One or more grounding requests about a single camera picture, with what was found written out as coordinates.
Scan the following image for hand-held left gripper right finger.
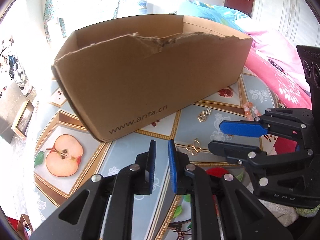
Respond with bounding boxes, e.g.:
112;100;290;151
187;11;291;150
168;139;294;240

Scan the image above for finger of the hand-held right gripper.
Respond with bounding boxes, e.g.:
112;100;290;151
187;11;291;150
208;140;316;167
219;108;314;140

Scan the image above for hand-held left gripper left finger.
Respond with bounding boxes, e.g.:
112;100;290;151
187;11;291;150
29;139;157;240

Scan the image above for pink orange bead bracelet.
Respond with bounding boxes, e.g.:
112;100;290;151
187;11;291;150
242;101;262;122

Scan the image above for gold knot charm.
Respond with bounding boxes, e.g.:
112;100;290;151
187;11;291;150
186;139;202;155

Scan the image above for brown cardboard box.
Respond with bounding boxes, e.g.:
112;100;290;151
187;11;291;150
51;14;253;143

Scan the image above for fruit printed tablecloth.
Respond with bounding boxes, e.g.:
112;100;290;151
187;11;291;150
25;72;313;240

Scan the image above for white fluffy towel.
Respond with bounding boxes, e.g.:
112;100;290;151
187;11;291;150
244;175;300;227

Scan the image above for green cloth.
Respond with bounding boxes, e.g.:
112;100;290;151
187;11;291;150
295;204;320;217

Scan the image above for pink floral blanket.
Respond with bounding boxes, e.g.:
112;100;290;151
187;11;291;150
235;27;313;110

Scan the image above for blue patterned quilt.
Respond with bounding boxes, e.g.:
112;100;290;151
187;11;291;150
172;0;250;34

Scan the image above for white panelled door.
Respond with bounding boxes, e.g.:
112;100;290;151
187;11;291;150
252;0;320;48

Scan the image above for grey cabinet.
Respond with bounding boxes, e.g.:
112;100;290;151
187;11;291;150
0;81;25;144

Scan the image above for blue water bottle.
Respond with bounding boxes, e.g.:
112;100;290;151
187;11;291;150
137;0;148;15

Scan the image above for white board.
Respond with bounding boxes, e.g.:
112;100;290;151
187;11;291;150
45;17;67;42

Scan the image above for wheelchair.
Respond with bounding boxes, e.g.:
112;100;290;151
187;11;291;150
5;52;25;85

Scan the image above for wooden picture frame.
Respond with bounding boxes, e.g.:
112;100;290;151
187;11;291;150
11;100;35;138

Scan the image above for teal floral wall cloth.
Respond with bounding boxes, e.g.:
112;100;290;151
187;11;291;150
44;0;125;22

